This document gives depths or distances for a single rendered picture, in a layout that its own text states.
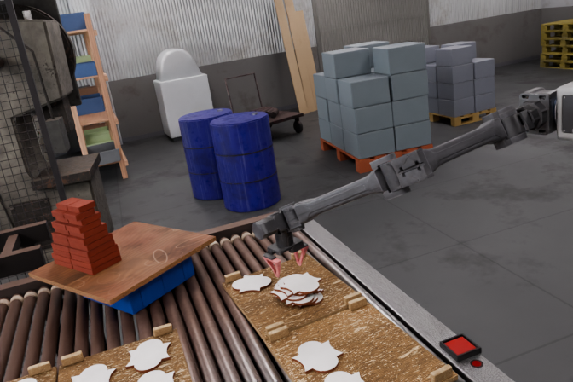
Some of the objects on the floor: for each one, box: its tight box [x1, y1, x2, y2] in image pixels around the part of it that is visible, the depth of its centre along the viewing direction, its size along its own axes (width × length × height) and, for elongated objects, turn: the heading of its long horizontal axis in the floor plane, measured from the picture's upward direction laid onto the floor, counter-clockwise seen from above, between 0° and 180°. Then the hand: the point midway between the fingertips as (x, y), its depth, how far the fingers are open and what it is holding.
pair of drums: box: [178, 108, 281, 212], centre depth 557 cm, size 76×124×91 cm, turn 51°
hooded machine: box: [153, 49, 214, 142], centre depth 904 cm, size 88×69×150 cm
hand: (288, 269), depth 172 cm, fingers open, 9 cm apart
